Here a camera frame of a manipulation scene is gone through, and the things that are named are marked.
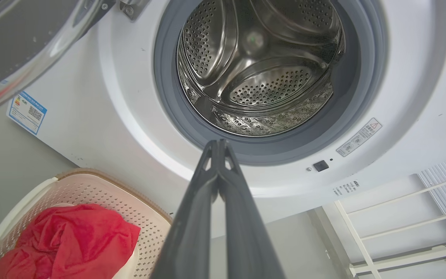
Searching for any small printed text sticker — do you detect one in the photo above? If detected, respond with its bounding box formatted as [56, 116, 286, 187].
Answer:
[332, 180, 360, 197]

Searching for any white metal rack frame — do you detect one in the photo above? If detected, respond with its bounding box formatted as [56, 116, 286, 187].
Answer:
[333, 170, 446, 279]

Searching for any red garment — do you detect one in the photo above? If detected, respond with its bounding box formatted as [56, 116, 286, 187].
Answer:
[0, 204, 141, 279]

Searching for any stainless steel washing machine drum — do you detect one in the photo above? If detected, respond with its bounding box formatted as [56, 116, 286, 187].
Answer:
[177, 0, 345, 137]

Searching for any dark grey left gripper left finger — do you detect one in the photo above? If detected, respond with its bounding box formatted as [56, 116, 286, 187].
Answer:
[151, 140, 220, 279]

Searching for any grey rubber door gasket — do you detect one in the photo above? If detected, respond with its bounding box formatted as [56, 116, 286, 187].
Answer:
[153, 0, 388, 166]

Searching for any blue white energy label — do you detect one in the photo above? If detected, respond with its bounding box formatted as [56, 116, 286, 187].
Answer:
[7, 91, 48, 135]

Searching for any grey warning sticker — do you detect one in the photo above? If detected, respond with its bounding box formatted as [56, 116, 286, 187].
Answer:
[336, 118, 383, 157]

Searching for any white front-load washing machine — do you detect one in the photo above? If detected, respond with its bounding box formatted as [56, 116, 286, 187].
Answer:
[6, 0, 446, 239]

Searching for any black washer door with glass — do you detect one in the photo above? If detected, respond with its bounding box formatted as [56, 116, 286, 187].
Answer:
[0, 0, 117, 121]

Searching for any silver metal door hinge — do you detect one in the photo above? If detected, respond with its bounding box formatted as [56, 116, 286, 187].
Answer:
[119, 0, 148, 21]

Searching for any cream plastic laundry basket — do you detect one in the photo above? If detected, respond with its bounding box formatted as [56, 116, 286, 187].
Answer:
[0, 168, 173, 279]

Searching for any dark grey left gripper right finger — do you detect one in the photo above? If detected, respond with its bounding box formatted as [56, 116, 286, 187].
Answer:
[218, 139, 286, 279]

